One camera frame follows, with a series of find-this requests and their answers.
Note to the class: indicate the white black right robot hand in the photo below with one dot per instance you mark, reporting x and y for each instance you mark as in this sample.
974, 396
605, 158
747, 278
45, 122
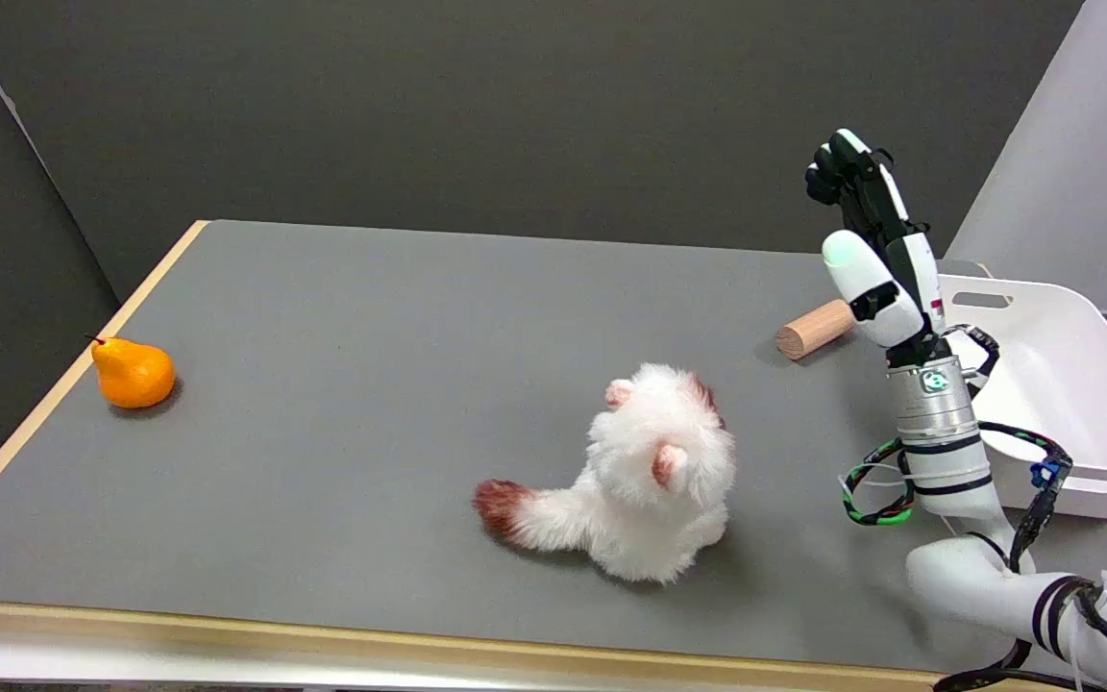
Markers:
875, 279

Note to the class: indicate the white fluffy plush toy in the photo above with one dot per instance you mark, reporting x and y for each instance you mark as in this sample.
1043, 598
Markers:
650, 481

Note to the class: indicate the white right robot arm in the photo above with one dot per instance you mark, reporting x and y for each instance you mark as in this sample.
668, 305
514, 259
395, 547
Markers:
957, 500

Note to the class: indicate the wooden cylinder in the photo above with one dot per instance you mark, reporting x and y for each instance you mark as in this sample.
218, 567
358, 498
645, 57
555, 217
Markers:
813, 330

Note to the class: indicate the white plastic bin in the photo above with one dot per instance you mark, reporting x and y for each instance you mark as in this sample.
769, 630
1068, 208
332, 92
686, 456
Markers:
1063, 394

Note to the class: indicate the white panel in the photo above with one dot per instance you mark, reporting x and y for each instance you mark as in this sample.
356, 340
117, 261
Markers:
1082, 163

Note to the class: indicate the orange pear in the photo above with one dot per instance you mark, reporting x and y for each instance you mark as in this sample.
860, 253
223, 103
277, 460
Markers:
134, 373

